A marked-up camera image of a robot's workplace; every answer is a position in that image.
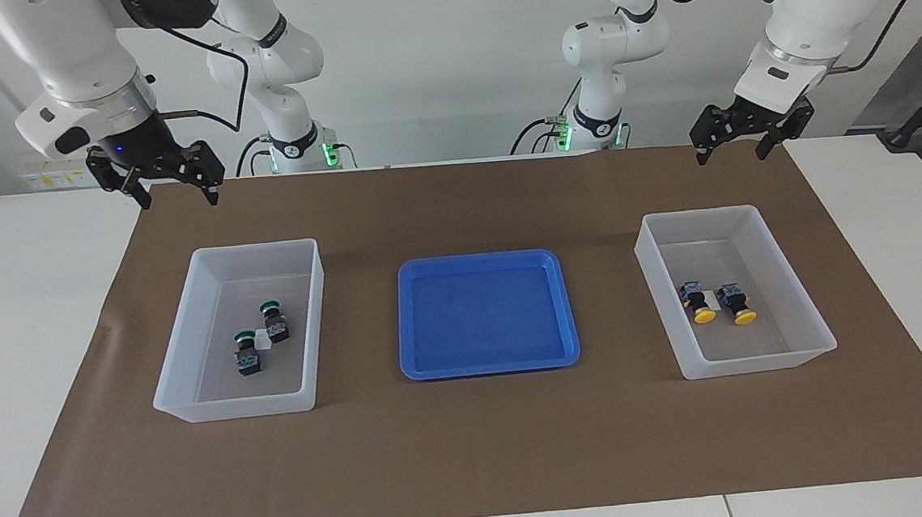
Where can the brown table mat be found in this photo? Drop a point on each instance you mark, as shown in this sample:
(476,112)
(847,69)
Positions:
(474,452)

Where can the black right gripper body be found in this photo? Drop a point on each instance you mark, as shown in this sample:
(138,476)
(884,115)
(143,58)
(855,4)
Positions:
(141,147)

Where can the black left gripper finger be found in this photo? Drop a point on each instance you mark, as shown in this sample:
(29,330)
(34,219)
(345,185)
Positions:
(713,123)
(785,132)

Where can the blue plastic tray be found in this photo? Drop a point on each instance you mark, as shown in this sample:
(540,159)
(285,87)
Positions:
(482,322)

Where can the yellow push button switch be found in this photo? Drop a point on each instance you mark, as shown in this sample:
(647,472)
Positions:
(730,296)
(691,293)

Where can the white wall socket box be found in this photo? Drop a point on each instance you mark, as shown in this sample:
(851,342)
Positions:
(58,177)

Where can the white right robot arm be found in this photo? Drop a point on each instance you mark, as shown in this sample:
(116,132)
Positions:
(64,43)

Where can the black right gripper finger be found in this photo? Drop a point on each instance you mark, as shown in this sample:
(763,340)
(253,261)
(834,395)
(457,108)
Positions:
(207,167)
(110,173)

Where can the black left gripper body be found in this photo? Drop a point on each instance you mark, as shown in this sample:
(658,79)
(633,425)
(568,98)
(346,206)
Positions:
(759,114)

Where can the green push button switch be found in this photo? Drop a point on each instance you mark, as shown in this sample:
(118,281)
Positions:
(277,330)
(249,362)

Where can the translucent white plastic box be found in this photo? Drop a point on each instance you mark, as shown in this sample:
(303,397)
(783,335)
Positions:
(219,389)
(759,343)

